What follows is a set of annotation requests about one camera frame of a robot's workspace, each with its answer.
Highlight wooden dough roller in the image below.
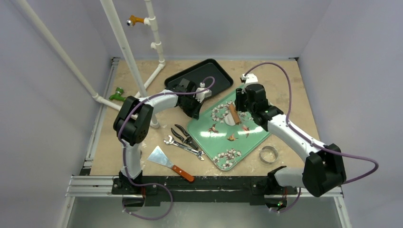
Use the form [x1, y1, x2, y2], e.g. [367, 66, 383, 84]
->
[229, 104, 241, 125]

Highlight black plastic tray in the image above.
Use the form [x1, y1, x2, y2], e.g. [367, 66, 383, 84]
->
[164, 58, 234, 98]

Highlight green floral tray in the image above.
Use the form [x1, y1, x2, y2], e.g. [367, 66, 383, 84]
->
[187, 91, 270, 171]

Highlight white dough ball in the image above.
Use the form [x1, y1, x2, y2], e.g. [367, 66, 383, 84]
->
[224, 114, 236, 126]

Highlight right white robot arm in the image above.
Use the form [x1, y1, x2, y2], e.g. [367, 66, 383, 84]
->
[235, 84, 346, 197]

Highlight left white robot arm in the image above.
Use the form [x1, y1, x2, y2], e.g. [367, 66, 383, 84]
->
[113, 79, 211, 194]

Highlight silver open-end wrench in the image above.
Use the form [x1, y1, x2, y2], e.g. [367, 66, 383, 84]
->
[163, 135, 204, 161]

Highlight green plastic faucet tap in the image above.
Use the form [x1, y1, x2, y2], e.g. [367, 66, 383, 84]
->
[108, 87, 126, 102]

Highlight orange faucet tap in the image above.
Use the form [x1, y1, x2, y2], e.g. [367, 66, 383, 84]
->
[126, 15, 145, 27]

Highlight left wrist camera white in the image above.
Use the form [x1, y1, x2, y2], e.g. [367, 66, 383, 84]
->
[194, 82, 212, 103]

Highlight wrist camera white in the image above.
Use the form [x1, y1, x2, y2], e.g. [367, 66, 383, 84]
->
[240, 73, 259, 87]
[194, 82, 212, 103]

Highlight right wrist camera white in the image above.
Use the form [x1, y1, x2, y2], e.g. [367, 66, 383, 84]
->
[240, 73, 259, 87]

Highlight black handled pliers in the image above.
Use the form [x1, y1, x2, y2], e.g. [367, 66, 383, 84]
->
[171, 124, 199, 150]

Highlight white PVC pipe frame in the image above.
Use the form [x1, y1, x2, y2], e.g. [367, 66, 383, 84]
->
[12, 0, 166, 129]

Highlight round metal cutter ring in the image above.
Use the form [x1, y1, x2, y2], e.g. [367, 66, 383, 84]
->
[259, 145, 279, 164]

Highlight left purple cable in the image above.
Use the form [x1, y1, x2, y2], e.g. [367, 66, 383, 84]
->
[116, 76, 216, 221]

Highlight metal scraper wooden handle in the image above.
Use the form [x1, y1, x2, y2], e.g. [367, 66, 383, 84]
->
[147, 146, 195, 182]

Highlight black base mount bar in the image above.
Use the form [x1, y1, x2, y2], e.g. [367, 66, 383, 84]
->
[111, 172, 297, 207]

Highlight aluminium rail frame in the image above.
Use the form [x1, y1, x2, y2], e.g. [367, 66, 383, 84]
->
[65, 60, 351, 228]

